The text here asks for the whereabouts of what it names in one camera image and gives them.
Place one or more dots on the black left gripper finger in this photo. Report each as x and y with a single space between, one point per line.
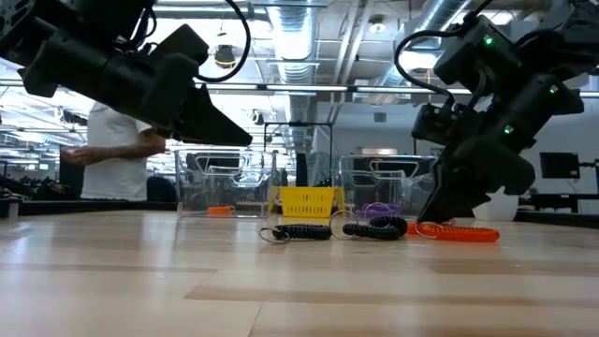
210 126

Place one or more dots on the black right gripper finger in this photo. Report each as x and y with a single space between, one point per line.
449 196

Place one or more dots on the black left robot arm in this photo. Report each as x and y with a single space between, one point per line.
28 23

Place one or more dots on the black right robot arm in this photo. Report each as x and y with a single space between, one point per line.
561 47

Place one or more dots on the green plant in white pot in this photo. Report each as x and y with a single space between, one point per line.
496 208

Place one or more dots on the clear plastic bin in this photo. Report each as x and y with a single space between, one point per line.
224 196
388 187

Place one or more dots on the black monitor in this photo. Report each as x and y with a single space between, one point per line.
559 165

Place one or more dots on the black ceiling device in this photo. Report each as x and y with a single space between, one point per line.
224 56

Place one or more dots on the black office chair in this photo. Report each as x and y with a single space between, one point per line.
161 189

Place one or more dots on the person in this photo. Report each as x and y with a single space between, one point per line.
112 164

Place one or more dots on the person's hand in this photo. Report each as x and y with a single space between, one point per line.
75 156

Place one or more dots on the long ceiling light strip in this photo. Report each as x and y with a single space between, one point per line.
304 88

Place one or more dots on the black cabinet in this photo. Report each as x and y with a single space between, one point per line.
70 178

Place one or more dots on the yellow plastic basket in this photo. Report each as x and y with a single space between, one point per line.
306 201

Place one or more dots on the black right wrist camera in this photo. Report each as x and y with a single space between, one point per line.
435 124

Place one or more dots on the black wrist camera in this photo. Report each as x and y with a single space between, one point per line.
187 44
435 124

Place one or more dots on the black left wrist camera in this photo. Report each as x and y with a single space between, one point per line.
187 44

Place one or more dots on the black gantry frame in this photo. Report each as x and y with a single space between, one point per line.
299 124

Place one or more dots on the silver ceiling duct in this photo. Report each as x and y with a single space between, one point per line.
292 37
421 23

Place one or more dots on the black aluminium table frame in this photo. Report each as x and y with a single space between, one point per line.
93 208

